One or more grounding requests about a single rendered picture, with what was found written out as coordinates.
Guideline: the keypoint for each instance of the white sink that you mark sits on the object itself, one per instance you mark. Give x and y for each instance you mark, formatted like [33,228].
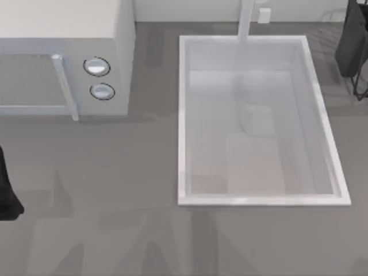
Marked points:
[258,120]

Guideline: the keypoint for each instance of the small silver microwave knob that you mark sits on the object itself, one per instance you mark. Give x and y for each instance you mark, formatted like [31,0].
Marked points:
[102,91]

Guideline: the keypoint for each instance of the large silver microwave knob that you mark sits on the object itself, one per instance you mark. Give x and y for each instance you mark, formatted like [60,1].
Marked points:
[97,66]

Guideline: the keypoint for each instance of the pale microwave oven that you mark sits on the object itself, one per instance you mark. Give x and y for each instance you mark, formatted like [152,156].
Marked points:
[120,43]

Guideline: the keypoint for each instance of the tall white tap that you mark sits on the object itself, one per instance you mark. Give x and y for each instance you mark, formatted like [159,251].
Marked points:
[245,20]

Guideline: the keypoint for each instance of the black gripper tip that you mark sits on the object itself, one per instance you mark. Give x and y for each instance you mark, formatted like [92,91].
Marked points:
[6,198]

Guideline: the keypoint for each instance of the white wall socket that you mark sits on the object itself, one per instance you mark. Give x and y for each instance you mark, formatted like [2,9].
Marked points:
[264,15]

